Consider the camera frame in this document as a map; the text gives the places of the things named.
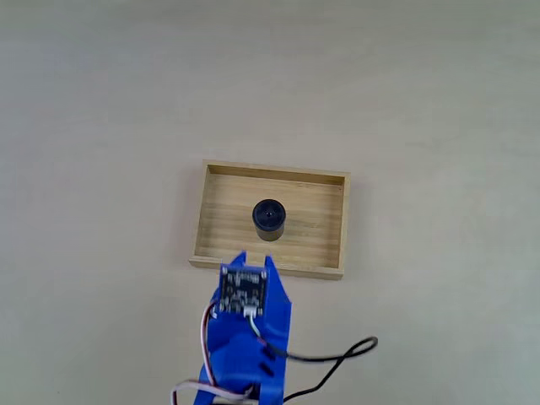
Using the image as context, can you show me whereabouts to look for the shallow wooden box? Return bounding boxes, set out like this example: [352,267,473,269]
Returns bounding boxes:
[188,159,352,283]

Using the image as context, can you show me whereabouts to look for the black camera cable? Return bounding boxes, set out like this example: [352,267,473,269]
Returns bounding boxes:
[248,314,380,404]

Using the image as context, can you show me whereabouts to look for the black cylinder canister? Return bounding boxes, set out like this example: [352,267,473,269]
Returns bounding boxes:
[251,197,289,244]

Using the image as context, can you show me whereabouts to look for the white red black servo wire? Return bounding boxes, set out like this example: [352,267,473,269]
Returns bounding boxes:
[170,300,255,405]

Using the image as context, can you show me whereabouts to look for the camera circuit board blue mount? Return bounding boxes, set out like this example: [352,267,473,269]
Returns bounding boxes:
[219,262,270,319]

